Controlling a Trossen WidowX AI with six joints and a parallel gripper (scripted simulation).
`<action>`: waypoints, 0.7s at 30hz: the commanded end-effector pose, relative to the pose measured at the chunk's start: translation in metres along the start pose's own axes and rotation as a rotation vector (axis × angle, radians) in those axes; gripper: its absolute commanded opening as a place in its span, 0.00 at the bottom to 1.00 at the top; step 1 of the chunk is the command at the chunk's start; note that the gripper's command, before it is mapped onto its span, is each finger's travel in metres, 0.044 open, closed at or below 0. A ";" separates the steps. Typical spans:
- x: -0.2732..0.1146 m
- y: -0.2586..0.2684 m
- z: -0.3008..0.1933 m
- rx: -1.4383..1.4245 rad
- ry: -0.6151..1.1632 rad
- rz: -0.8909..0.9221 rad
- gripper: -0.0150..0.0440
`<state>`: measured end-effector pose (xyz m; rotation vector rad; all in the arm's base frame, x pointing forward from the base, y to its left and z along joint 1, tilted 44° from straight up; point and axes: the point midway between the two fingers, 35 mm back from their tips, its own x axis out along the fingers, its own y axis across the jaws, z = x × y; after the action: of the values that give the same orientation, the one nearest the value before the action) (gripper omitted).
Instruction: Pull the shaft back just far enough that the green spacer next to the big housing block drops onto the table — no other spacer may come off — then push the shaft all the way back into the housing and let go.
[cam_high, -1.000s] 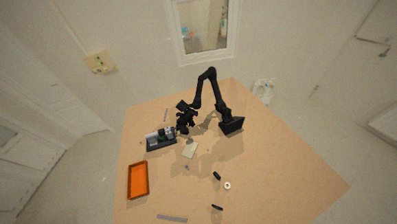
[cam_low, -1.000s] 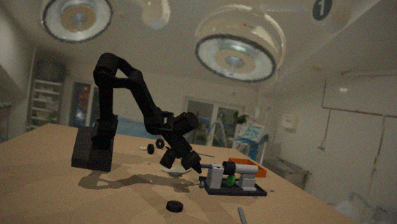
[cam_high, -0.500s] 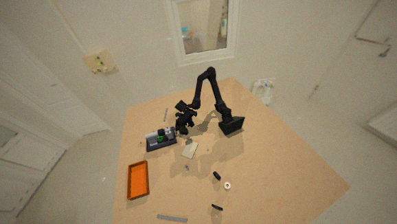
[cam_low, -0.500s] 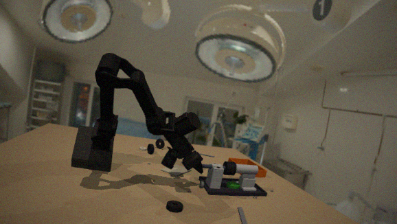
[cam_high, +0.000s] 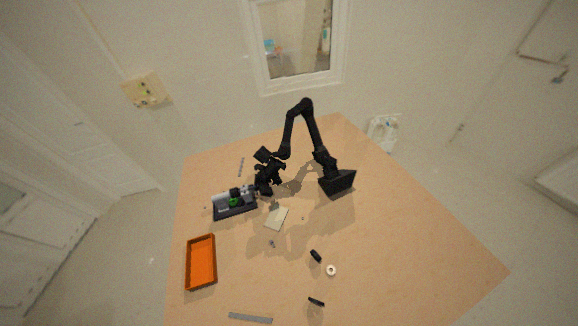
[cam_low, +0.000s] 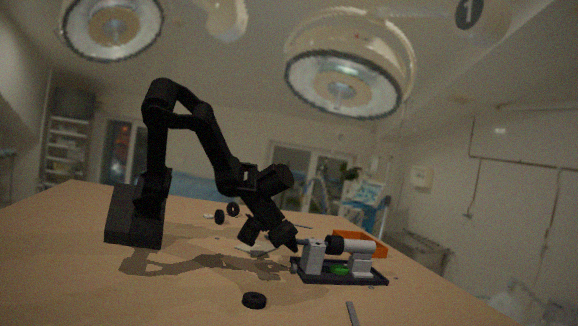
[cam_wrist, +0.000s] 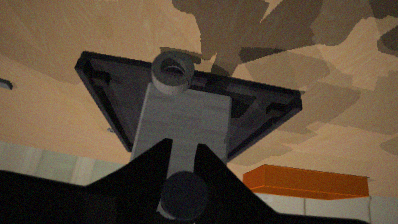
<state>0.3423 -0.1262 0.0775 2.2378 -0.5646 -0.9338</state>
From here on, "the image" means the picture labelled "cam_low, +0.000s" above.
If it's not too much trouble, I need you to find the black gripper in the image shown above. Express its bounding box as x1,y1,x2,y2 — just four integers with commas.
249,197,298,254

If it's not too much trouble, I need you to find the beige flat square plate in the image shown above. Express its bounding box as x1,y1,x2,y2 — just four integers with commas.
234,239,279,257

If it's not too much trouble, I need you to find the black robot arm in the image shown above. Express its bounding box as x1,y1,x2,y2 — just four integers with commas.
132,77,294,247

